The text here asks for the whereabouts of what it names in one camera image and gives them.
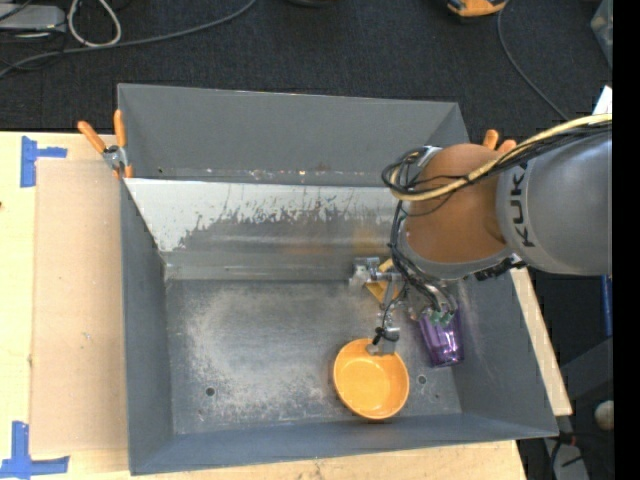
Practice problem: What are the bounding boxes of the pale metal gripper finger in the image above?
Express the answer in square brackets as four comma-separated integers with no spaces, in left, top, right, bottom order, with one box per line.
[366,324,402,357]
[348,256,389,289]

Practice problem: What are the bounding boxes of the yellow block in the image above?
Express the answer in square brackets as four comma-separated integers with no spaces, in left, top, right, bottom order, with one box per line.
[366,260,404,303]

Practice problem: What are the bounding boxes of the clear purple cup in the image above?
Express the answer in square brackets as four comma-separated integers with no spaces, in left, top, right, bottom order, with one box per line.
[417,307,466,369]

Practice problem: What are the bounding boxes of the orange bowl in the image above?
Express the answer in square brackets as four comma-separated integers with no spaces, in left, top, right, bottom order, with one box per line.
[332,337,411,421]

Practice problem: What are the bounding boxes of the grey metal bin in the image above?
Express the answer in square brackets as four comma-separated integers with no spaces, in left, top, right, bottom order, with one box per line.
[115,83,561,477]

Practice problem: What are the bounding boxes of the brown cardboard board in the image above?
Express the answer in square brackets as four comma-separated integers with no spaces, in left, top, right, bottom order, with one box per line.
[28,159,129,458]

